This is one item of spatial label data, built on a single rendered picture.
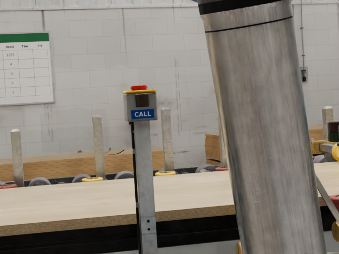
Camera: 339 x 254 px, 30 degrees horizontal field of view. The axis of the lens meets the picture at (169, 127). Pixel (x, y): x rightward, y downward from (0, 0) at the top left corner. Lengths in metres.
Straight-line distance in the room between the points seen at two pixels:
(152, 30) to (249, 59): 8.02
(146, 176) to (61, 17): 7.19
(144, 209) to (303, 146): 0.73
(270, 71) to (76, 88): 7.80
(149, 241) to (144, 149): 0.21
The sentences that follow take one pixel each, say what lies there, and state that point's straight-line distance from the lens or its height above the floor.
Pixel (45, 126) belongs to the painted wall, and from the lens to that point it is 8.49.
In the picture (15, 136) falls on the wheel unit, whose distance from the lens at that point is 2.54.
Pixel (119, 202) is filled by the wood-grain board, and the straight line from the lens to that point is 1.87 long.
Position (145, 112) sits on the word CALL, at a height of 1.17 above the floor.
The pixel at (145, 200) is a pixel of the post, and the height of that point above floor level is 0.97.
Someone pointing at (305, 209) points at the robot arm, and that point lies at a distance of 0.81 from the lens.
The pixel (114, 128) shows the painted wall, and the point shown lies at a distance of 8.61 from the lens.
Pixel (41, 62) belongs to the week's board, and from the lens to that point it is 8.48.
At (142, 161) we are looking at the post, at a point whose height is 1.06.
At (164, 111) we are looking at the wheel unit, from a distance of 2.56.
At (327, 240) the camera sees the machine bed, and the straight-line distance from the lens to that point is 1.85.
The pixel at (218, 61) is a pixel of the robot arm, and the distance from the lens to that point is 0.78.
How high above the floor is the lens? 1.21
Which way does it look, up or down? 3 degrees down
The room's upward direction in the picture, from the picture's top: 3 degrees counter-clockwise
